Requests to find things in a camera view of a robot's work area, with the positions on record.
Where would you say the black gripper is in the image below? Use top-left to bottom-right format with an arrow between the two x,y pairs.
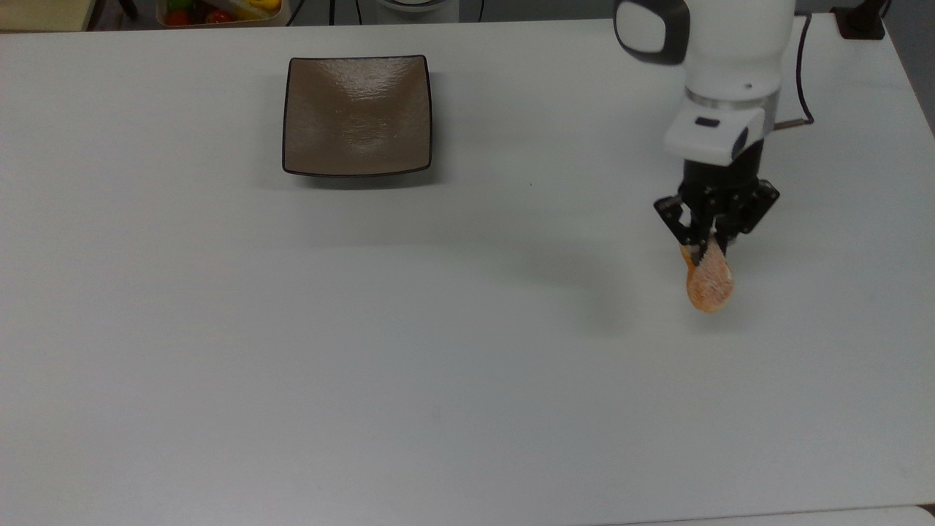
654,140 -> 780,256

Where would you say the sugared orange bread roll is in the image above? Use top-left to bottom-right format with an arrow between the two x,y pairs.
679,235 -> 734,313

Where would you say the brown square ceramic plate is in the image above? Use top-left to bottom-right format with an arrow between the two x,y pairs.
282,55 -> 434,178

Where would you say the beige box of toy fruit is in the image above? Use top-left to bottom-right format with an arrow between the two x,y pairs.
156,0 -> 291,28

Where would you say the beige flat board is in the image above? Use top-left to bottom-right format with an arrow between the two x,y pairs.
0,0 -> 94,32

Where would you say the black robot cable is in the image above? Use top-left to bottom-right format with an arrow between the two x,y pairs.
773,13 -> 816,132

